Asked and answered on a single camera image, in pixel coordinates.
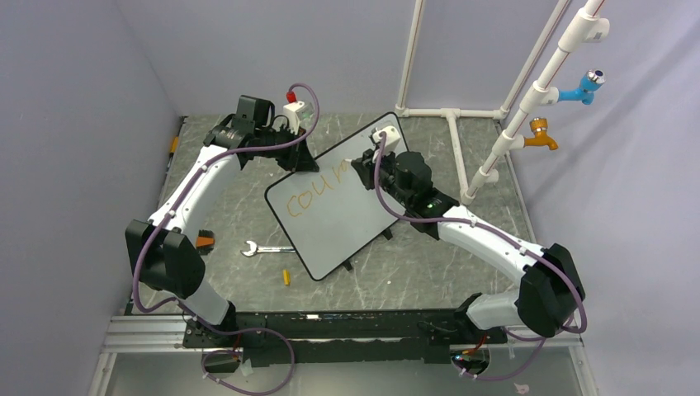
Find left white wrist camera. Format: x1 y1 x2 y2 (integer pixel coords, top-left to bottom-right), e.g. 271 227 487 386
282 91 317 135

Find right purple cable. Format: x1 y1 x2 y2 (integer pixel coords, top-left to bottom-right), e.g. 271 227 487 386
374 134 589 383

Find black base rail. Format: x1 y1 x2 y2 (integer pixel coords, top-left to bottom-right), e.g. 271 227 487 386
182 309 508 372

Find orange tap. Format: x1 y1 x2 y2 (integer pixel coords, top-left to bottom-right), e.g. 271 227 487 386
523 117 559 151

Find white pvc pipe frame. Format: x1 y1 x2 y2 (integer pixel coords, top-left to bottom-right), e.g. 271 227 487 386
395 0 611 206

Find black-framed whiteboard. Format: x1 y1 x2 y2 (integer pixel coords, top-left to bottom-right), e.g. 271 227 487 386
264 112 402 281

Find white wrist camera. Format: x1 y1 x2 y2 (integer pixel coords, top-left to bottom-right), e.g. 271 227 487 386
282 91 317 135
370 125 402 152

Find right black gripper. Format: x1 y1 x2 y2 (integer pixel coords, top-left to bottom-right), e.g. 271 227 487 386
352 144 413 209

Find silver wrench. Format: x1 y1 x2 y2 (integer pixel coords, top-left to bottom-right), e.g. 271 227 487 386
240 240 296 257

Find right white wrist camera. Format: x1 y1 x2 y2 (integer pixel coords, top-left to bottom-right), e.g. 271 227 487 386
370 125 402 152

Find blue tap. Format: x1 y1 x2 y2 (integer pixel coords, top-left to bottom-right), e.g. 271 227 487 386
557 69 606 106

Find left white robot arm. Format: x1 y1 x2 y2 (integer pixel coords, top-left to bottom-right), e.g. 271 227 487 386
125 91 319 347

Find yellow marker cap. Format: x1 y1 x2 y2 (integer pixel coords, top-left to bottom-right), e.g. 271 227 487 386
282 269 291 286

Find orange black clamp tool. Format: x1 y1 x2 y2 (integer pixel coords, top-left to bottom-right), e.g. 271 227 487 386
195 229 215 256

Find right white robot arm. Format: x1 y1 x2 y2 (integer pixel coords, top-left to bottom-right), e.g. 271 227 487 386
350 149 585 342

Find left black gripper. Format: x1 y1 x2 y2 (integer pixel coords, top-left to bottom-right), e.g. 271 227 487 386
257 124 319 173

